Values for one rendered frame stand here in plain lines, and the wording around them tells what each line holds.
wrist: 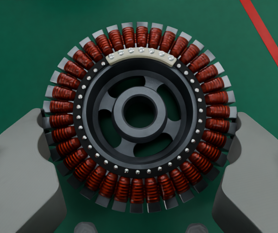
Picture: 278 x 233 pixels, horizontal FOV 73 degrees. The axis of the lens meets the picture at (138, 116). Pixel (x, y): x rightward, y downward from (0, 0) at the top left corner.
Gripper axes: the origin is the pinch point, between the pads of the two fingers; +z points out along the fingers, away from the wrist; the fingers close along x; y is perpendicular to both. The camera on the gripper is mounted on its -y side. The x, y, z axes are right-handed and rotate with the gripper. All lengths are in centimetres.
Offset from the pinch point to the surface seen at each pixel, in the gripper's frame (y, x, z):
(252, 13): -5.3, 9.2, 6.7
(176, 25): -4.3, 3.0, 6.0
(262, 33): -4.0, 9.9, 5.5
